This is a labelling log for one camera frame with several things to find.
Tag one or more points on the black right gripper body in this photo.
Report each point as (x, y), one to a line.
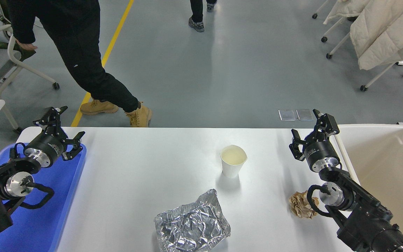
(320, 150)

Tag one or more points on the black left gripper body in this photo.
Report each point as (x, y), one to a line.
(49, 143)

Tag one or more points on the tan paper ball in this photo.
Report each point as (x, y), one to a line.
(299, 206)

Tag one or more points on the white paper cup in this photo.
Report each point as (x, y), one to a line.
(231, 169)

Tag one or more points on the silver foil tray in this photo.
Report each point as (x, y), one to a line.
(191, 227)

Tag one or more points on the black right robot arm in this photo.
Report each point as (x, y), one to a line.
(362, 210)

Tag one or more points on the person's hand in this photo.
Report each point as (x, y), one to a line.
(28, 46)

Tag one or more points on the metal floor plate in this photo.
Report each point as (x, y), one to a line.
(304, 114)
(287, 115)

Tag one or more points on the large pale plastic bin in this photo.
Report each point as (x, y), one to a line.
(390, 168)

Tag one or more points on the person with tan boots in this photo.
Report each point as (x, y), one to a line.
(79, 52)

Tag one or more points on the blue plastic tray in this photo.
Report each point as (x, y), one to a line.
(47, 224)

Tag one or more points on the cream quilted jacket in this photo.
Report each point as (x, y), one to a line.
(376, 24)
(345, 8)
(397, 45)

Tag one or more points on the person with grey sneakers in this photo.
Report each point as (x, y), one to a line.
(197, 10)

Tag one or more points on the white chair frame with casters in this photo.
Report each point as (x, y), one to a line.
(328, 56)
(363, 88)
(324, 39)

